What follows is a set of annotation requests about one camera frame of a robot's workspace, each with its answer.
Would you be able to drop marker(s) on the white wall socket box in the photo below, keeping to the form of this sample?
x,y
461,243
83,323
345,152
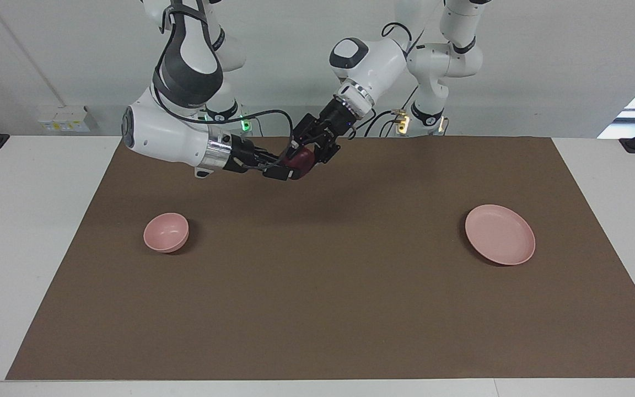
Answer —
x,y
66,118

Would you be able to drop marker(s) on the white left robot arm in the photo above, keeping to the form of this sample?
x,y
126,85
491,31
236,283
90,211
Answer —
x,y
383,60

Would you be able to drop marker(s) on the pink bowl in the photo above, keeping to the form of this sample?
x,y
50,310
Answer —
x,y
166,231

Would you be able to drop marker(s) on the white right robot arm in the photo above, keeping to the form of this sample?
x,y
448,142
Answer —
x,y
168,138

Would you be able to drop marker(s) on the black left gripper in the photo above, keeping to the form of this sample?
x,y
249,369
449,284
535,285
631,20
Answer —
x,y
333,118

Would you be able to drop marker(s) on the dark red apple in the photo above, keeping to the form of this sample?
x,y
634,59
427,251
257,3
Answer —
x,y
302,161

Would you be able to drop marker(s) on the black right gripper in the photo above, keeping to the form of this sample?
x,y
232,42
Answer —
x,y
245,155

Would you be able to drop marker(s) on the brown table mat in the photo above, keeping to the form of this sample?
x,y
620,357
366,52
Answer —
x,y
306,286

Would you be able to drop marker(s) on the pink plate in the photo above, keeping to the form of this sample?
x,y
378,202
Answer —
x,y
499,234

